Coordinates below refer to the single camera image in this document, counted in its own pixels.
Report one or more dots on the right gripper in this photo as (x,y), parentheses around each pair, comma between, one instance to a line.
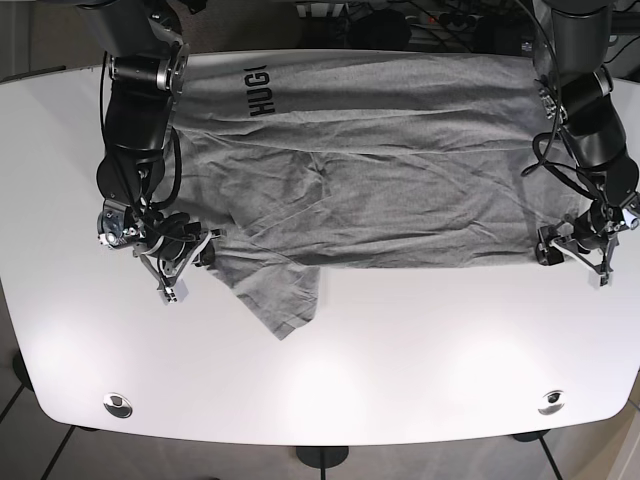
(169,253)

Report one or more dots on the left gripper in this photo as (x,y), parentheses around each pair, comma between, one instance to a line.
(589,239)

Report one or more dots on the grey T-shirt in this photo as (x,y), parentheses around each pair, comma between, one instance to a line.
(361,160)

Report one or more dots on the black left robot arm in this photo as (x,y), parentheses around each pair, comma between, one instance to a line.
(586,148)

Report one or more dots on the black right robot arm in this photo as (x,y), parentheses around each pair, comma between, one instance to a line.
(139,178)

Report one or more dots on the right chrome table grommet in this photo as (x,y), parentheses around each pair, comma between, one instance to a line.
(552,402)

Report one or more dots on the chrome table grommet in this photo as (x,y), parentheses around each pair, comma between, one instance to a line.
(117,405)
(552,402)

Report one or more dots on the left chrome table grommet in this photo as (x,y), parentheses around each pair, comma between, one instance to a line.
(117,405)

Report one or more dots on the front black table foot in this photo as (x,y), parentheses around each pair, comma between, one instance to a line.
(322,456)

